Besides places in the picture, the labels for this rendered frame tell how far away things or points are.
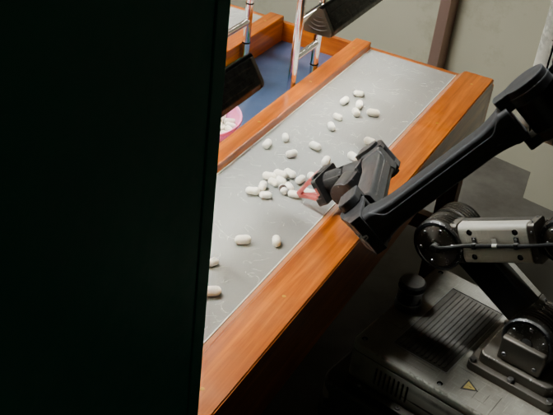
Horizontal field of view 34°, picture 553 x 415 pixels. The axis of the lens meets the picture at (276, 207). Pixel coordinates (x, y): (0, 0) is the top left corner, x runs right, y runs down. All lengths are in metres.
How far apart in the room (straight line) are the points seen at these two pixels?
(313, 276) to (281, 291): 0.09
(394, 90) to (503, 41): 1.22
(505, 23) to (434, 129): 1.43
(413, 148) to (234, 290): 0.77
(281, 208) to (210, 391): 0.65
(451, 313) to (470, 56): 1.87
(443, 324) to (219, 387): 0.85
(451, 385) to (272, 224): 0.56
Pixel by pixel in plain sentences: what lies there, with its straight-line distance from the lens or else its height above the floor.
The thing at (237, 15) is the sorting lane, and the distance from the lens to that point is 3.21.
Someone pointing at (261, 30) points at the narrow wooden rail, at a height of 0.76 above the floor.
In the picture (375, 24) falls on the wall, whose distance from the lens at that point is 4.26.
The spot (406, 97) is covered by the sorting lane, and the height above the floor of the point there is 0.74.
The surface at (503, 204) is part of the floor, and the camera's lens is 3.82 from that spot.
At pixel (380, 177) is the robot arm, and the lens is 1.85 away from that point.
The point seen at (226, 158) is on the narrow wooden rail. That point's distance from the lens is 2.30.
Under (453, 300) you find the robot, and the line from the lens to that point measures 2.43.
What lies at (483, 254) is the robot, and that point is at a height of 0.76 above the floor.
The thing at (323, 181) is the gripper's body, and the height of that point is 0.84.
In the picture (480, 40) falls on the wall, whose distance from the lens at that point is 4.01.
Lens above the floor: 1.94
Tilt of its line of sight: 34 degrees down
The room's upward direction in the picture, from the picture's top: 7 degrees clockwise
